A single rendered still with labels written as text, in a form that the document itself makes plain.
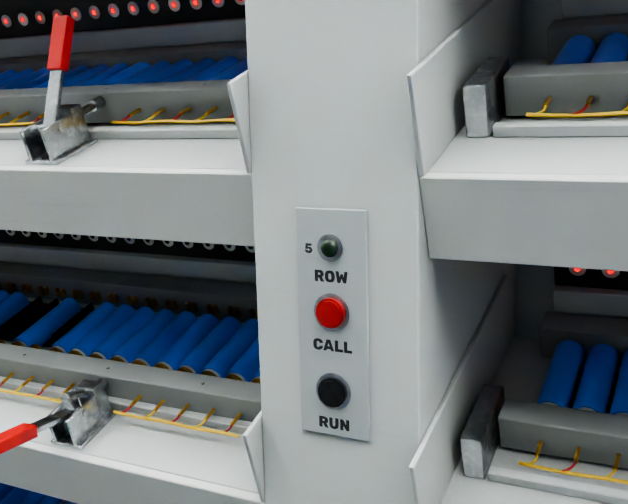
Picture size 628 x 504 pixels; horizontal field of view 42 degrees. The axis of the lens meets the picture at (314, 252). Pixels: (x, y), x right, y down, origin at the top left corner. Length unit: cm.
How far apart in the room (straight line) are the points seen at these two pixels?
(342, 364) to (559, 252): 12
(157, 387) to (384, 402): 19
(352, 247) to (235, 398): 16
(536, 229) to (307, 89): 13
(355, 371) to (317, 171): 11
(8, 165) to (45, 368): 16
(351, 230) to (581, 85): 14
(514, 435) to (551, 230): 14
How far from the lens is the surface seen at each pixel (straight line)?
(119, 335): 65
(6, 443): 54
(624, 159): 39
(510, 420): 48
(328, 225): 41
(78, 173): 51
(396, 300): 41
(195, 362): 59
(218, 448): 53
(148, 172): 48
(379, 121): 40
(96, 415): 58
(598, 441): 47
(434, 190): 39
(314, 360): 43
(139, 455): 55
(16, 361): 65
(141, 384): 57
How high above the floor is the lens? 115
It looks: 10 degrees down
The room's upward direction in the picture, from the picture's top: 2 degrees counter-clockwise
